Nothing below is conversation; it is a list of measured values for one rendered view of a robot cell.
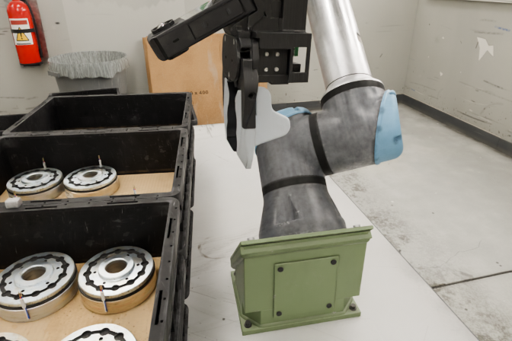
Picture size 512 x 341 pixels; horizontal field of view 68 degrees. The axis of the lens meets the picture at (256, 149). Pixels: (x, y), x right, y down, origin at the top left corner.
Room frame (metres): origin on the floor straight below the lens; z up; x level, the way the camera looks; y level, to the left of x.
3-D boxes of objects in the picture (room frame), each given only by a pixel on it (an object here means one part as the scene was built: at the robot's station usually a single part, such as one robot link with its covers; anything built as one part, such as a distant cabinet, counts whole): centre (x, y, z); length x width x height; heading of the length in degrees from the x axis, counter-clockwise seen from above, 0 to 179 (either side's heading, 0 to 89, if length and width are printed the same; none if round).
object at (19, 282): (0.41, 0.30, 0.86); 0.05 x 0.05 x 0.01
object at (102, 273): (0.42, 0.20, 0.86); 0.05 x 0.05 x 0.01
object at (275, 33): (0.43, -0.01, 1.19); 0.09 x 0.08 x 0.12; 107
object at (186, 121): (0.93, 0.37, 0.92); 0.40 x 0.30 x 0.02; 97
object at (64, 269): (0.41, 0.30, 0.86); 0.10 x 0.10 x 0.01
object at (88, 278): (0.42, 0.20, 0.86); 0.10 x 0.10 x 0.01
